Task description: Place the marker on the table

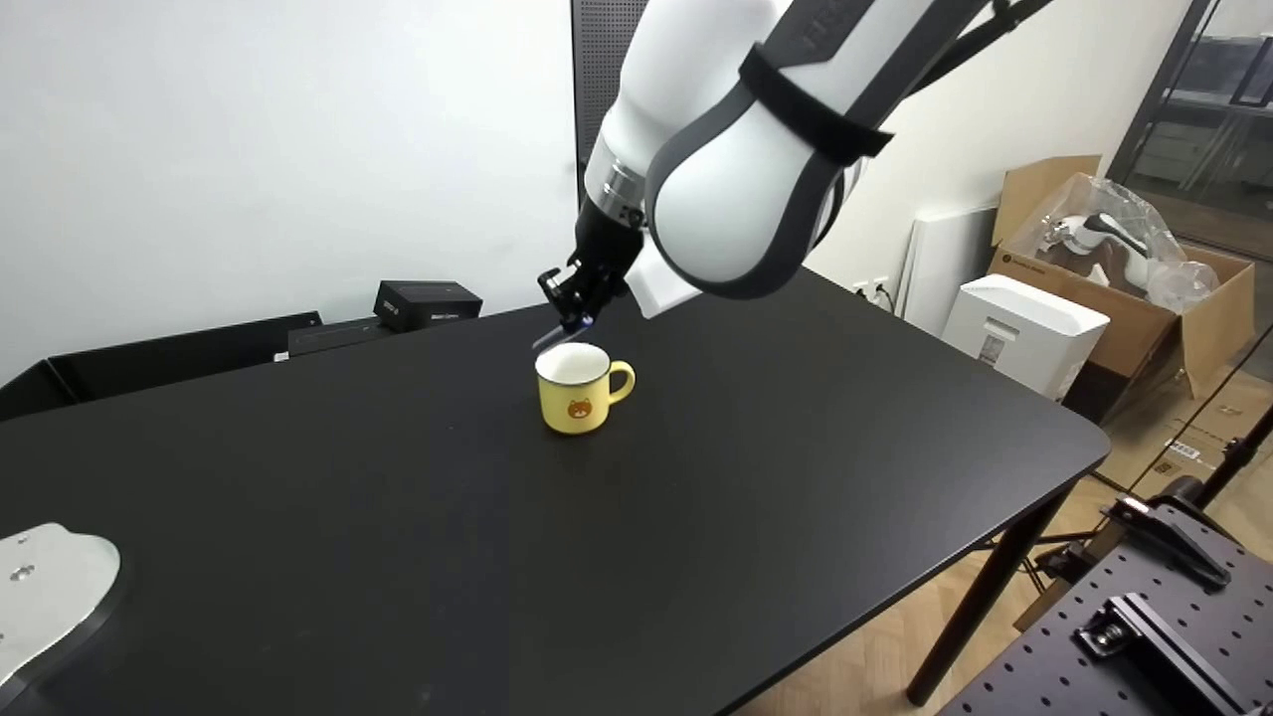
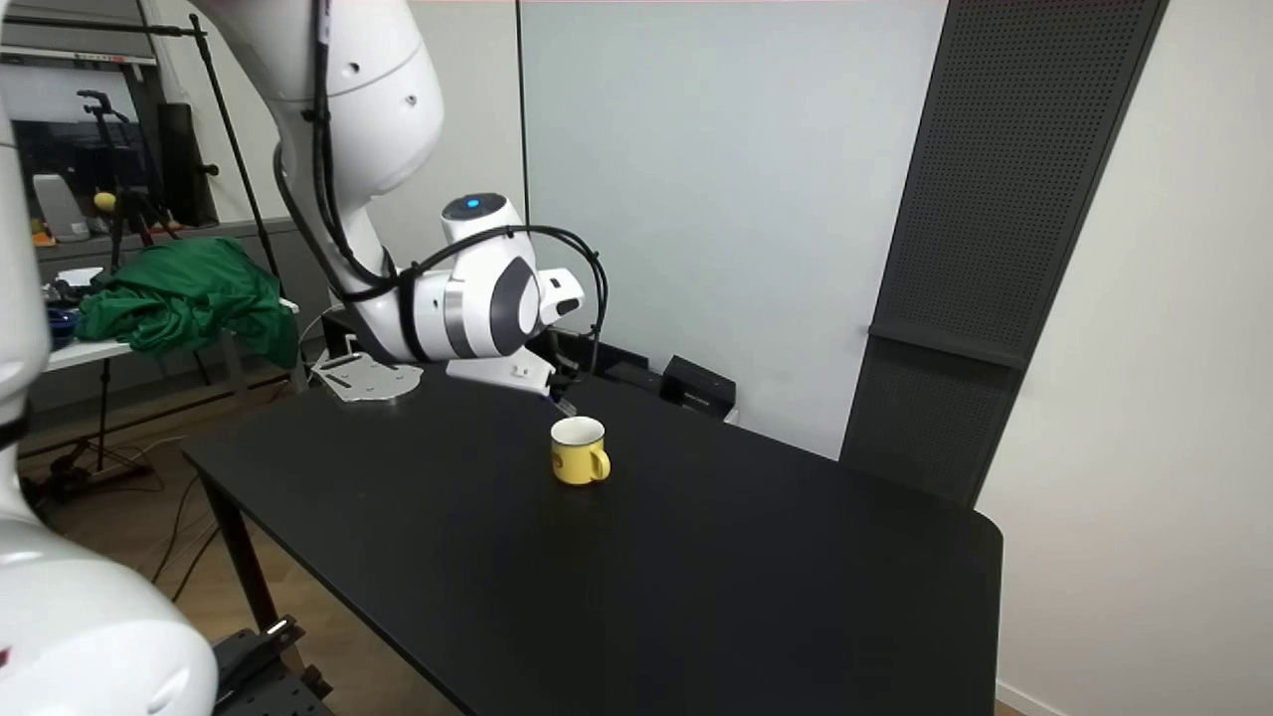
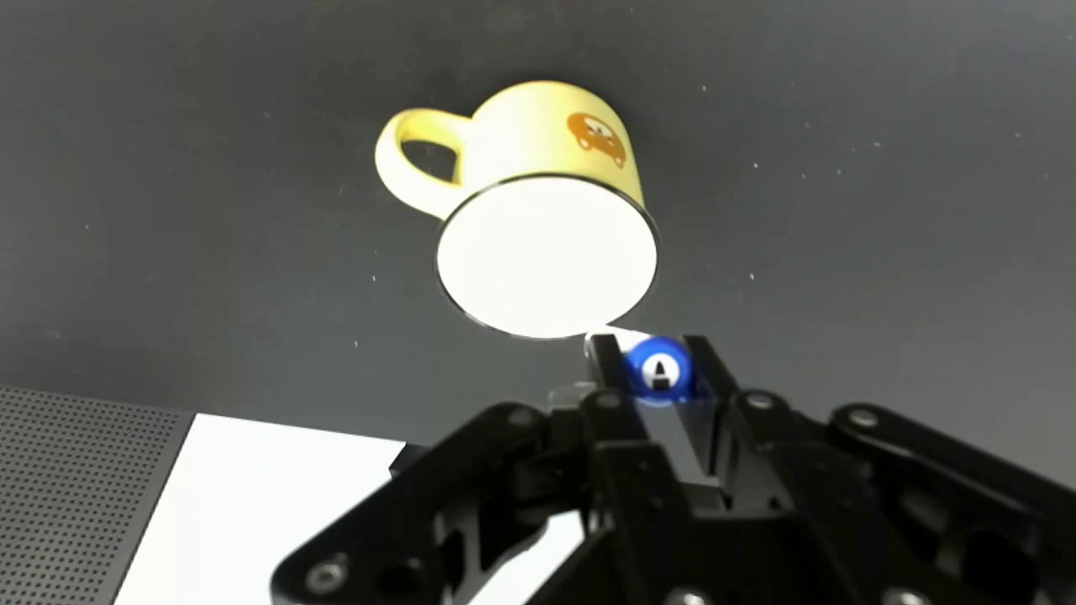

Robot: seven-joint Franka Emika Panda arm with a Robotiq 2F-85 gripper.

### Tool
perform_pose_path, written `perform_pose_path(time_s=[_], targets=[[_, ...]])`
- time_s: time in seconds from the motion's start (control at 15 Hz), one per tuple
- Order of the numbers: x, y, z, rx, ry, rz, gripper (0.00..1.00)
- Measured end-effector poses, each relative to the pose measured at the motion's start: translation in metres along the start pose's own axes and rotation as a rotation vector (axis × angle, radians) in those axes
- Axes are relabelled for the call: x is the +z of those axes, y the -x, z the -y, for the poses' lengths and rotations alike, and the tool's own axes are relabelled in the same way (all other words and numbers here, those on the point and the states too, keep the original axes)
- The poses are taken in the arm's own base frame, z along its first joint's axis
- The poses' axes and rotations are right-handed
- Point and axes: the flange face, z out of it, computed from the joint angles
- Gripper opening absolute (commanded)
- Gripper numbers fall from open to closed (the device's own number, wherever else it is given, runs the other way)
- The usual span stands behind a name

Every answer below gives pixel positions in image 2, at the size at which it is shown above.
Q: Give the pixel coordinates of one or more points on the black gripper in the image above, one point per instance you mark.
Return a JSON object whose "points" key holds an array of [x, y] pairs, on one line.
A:
{"points": [[551, 359]]}

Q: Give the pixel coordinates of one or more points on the yellow mug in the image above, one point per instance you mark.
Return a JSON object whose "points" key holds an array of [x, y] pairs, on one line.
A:
{"points": [[579, 454]]}

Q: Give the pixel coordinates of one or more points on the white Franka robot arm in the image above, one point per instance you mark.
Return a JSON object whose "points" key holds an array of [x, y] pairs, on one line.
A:
{"points": [[383, 92]]}

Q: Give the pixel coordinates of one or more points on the small black box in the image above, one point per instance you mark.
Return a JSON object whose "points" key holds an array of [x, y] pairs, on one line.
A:
{"points": [[696, 387]]}

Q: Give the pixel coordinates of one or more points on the crumpled white paper sheet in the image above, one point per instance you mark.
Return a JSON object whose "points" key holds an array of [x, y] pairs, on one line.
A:
{"points": [[367, 379]]}

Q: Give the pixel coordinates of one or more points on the black table leg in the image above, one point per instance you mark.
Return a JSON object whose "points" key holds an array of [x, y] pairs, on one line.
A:
{"points": [[249, 560]]}

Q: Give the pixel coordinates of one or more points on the green cloth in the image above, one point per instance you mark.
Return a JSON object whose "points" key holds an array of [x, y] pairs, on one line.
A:
{"points": [[183, 305]]}

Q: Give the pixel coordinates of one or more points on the black floor clamp base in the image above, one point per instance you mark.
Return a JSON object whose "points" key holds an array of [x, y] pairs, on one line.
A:
{"points": [[273, 670]]}

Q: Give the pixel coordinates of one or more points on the black light stand pole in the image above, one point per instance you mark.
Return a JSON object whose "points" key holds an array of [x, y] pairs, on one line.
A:
{"points": [[236, 142]]}

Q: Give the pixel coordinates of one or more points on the dark grey acoustic panel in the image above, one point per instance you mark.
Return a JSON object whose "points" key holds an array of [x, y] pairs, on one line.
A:
{"points": [[1008, 251]]}

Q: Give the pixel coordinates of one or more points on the white side table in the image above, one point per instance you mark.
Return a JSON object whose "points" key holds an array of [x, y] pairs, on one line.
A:
{"points": [[82, 354]]}

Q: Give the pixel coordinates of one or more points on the black tripod with yellow knob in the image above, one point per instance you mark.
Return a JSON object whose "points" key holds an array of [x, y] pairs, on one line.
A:
{"points": [[120, 183]]}

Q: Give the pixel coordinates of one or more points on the dark blue cloth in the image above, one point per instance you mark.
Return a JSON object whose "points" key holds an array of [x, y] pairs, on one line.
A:
{"points": [[59, 325]]}

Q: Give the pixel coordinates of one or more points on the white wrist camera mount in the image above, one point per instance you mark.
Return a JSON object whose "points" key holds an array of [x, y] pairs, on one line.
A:
{"points": [[504, 370]]}

